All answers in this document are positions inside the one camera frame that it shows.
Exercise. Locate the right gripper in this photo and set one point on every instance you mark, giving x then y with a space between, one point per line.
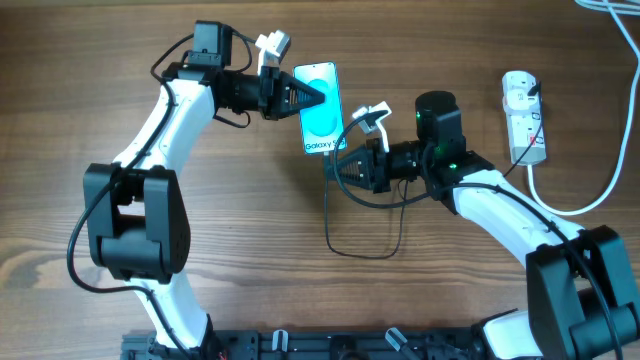
369 177

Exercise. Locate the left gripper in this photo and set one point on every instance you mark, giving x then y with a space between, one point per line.
270 78

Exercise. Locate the Galaxy S25 smartphone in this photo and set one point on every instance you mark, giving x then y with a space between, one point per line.
322 124

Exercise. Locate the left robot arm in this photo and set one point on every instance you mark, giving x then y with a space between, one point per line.
134 214

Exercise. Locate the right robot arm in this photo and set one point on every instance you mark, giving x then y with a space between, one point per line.
581 292

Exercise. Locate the white charger plug adapter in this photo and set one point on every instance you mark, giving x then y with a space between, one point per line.
518 101

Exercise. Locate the white power strip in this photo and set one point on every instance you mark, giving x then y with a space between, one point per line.
526 137

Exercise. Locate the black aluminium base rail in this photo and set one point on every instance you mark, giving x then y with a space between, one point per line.
448 343

